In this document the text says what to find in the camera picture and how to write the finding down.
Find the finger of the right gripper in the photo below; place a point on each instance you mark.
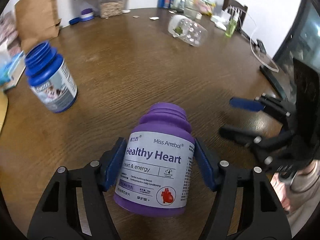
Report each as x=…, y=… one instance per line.
x=260, y=146
x=268, y=104

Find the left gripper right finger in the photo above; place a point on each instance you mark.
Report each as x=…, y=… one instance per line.
x=262, y=215

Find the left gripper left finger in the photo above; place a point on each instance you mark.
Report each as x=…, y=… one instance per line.
x=56, y=215

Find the purple Healthy Heart bottle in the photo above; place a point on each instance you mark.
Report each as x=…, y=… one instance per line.
x=154, y=178

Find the black monitor stand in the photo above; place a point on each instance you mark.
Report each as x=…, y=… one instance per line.
x=273, y=82

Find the dark wooden chair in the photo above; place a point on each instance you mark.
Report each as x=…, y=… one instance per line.
x=232, y=6

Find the colourful snack packet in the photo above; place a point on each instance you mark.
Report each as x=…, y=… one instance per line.
x=205, y=7

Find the drinking glass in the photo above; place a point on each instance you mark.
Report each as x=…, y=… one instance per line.
x=190, y=9

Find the blue supplement bottle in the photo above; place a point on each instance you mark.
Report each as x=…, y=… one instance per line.
x=49, y=78

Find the blue tissue box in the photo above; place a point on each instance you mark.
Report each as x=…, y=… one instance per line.
x=12, y=72

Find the patterned fabric bag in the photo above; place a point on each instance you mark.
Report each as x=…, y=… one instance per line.
x=9, y=34

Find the clear container of grains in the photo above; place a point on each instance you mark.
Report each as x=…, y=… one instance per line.
x=110, y=8

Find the blue bottle cap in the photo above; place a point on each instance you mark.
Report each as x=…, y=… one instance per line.
x=74, y=21

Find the brown paper bag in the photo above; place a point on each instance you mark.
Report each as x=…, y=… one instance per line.
x=37, y=21

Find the purple white bottle cap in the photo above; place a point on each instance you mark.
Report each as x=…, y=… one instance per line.
x=87, y=14

